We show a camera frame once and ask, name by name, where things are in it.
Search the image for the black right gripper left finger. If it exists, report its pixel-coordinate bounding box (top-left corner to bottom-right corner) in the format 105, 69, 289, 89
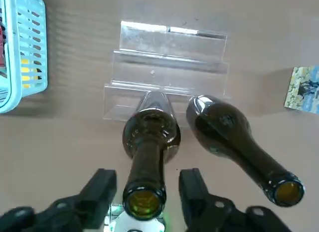
0, 168, 117, 232

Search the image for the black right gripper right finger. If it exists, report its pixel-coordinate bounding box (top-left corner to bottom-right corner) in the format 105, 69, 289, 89
178, 168, 292, 232

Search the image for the square-shouldered brown wine bottle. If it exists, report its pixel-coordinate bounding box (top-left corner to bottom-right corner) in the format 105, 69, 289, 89
122, 91, 181, 221

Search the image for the sloped-shoulder brown wine bottle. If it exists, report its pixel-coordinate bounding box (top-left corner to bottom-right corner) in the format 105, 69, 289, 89
186, 95, 305, 207

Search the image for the clear acrylic stepped shelf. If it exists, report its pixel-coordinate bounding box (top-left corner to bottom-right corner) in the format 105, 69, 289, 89
103, 20, 232, 129

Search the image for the small yellow item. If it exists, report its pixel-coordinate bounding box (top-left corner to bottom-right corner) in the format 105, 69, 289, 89
21, 57, 43, 89

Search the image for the blue printed paper bag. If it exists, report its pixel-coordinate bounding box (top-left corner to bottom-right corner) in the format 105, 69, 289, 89
284, 66, 319, 115

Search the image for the light blue plastic basket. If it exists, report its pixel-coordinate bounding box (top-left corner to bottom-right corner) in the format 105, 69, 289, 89
0, 0, 48, 114

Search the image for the red cola bottle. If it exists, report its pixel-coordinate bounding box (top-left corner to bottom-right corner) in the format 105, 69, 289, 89
0, 24, 8, 103

